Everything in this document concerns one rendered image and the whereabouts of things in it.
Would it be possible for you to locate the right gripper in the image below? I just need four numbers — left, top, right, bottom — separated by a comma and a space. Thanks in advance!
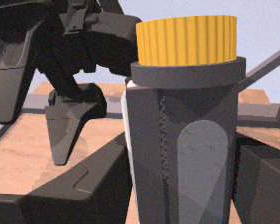
0, 0, 107, 166

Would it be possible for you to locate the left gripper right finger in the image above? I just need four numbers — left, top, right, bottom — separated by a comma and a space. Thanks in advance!
231, 132, 280, 224

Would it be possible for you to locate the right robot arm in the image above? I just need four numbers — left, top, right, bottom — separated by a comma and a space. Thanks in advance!
68, 0, 143, 77

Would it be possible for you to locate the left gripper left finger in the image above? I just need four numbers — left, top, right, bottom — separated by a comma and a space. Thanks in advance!
0, 131, 133, 224

